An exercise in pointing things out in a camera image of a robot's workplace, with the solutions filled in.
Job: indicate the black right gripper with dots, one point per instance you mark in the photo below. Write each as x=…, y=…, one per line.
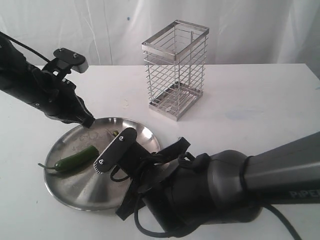
x=175, y=190

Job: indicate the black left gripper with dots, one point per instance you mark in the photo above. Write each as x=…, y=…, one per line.
x=57, y=99

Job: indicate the green chili pepper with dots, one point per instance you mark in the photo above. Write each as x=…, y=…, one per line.
x=74, y=161

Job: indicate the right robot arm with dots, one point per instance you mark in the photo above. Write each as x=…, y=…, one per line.
x=242, y=185

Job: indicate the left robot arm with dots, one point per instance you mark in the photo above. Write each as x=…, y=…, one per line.
x=14, y=69

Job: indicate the round steel plate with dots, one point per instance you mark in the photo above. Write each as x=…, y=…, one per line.
x=84, y=189

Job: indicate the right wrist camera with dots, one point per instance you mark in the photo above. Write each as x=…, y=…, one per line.
x=124, y=151

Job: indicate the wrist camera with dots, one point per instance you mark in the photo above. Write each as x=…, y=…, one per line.
x=124, y=151
x=64, y=62

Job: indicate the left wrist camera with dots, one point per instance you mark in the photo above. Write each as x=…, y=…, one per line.
x=64, y=62

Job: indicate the wire utensil holder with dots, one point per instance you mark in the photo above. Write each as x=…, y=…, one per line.
x=175, y=60

